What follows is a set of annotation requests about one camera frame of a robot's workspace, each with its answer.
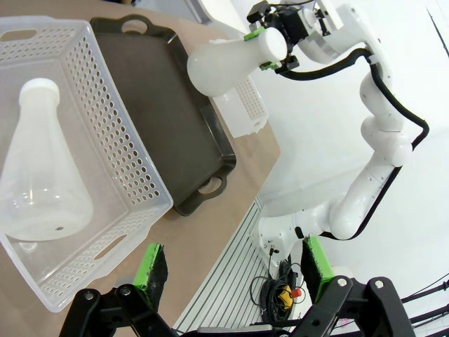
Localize white round-bottomed flask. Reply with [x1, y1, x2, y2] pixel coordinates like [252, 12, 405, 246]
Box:
[187, 27, 288, 98]

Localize large white perforated plastic basket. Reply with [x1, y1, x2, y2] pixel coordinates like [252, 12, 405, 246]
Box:
[0, 15, 175, 313]

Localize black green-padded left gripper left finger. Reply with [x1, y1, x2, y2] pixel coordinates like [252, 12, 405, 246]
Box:
[59, 242, 176, 337]

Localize black cable hose along arm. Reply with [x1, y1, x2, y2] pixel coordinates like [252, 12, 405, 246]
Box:
[276, 47, 431, 243]

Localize black cables on white floor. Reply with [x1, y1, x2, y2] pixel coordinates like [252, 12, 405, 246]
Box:
[399, 272, 449, 329]

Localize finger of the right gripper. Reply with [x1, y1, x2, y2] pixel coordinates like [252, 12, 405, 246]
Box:
[260, 55, 299, 74]
[243, 1, 278, 42]

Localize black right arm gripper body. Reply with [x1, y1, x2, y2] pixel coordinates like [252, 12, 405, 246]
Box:
[272, 5, 311, 45]

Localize dark grey plastic tray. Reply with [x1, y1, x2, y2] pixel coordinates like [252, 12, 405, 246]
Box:
[90, 13, 237, 217]

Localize yellow emergency stop button box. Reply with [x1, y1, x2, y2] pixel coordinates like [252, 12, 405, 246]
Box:
[276, 284, 304, 310]

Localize aluminium profile table frame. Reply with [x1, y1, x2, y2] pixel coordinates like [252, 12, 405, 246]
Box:
[173, 196, 316, 333]

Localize white conical flask with cap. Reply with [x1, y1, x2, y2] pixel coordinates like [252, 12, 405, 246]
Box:
[0, 77, 95, 242]

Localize black coiled cable bundle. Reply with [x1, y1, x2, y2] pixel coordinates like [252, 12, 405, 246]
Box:
[249, 261, 307, 322]

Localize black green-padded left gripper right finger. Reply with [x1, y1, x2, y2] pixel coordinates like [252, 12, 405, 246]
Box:
[290, 235, 417, 337]

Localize small white perforated basket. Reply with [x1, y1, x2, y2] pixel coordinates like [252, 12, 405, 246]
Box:
[212, 77, 269, 138]

